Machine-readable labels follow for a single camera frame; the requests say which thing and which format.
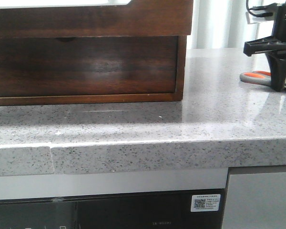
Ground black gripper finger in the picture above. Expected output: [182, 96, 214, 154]
[266, 51, 286, 92]

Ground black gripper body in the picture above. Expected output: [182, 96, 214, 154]
[243, 1, 286, 56]

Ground grey orange scissors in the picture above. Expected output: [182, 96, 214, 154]
[240, 71, 286, 91]

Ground wooden drawer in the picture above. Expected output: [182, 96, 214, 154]
[0, 35, 179, 98]
[0, 0, 193, 38]

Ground dark wooden drawer cabinet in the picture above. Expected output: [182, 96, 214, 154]
[0, 34, 188, 107]

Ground white curtain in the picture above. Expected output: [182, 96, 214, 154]
[187, 0, 258, 49]

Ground grey cabinet door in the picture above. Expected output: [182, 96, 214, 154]
[222, 172, 286, 229]

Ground white QR code sticker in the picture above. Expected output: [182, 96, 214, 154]
[190, 194, 221, 212]

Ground black built-in appliance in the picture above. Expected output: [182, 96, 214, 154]
[0, 188, 225, 229]

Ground black cable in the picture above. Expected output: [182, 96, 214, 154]
[245, 0, 274, 18]

